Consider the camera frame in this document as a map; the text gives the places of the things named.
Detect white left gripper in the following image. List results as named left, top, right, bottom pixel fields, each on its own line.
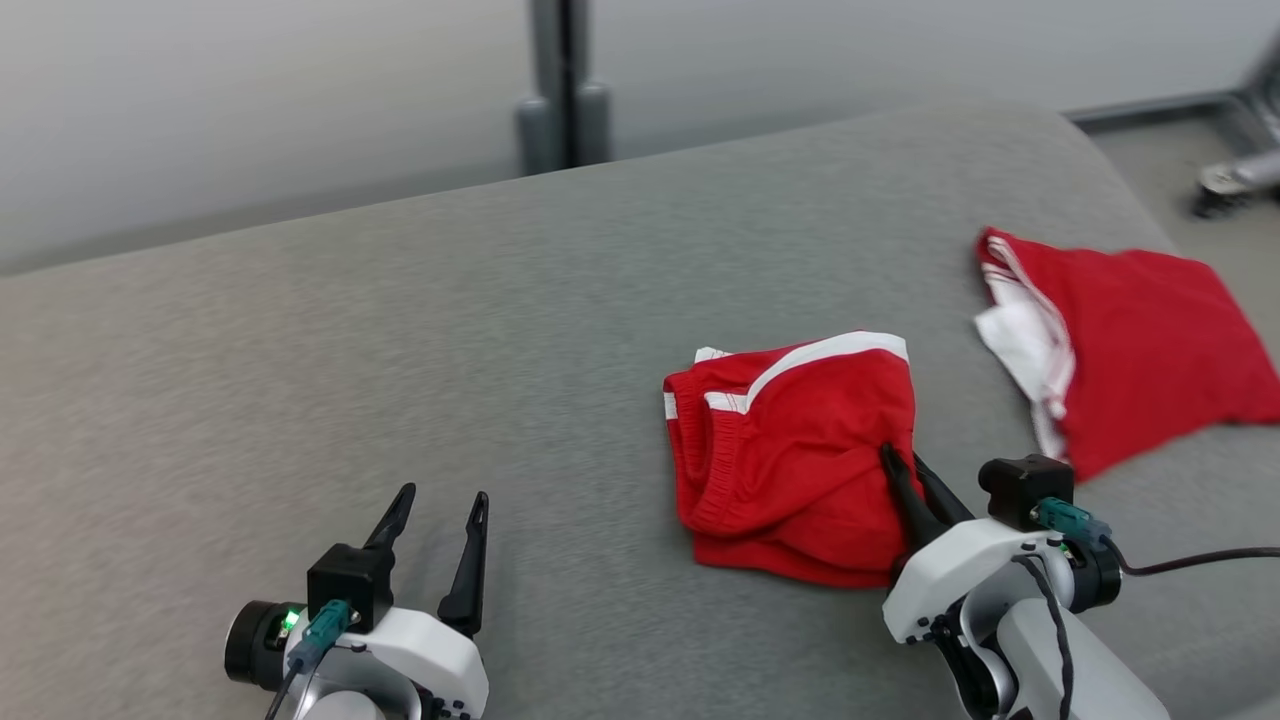
left=224, top=483, right=490, bottom=720

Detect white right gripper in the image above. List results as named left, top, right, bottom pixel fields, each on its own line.
left=879, top=443, right=1123, bottom=646

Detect red shorts with white stripe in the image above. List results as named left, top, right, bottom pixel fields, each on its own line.
left=662, top=330, right=919, bottom=589

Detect red and white jersey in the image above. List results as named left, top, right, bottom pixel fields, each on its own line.
left=975, top=227, right=1280, bottom=483

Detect grey metal base bar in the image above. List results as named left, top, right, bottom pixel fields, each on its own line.
left=1065, top=92, right=1241, bottom=134

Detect teal-plug left camera cable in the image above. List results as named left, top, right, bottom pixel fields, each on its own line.
left=263, top=598, right=354, bottom=720

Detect teal-plug camera cable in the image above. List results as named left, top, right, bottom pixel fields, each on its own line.
left=1035, top=497, right=1280, bottom=579
left=263, top=598, right=354, bottom=720

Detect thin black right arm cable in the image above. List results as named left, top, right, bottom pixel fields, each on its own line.
left=1010, top=555, right=1076, bottom=720

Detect teal-plug right camera cable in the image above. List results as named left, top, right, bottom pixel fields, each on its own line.
left=1035, top=497, right=1280, bottom=579

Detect grey vertical metal post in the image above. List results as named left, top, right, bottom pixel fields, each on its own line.
left=515, top=0, right=613, bottom=178

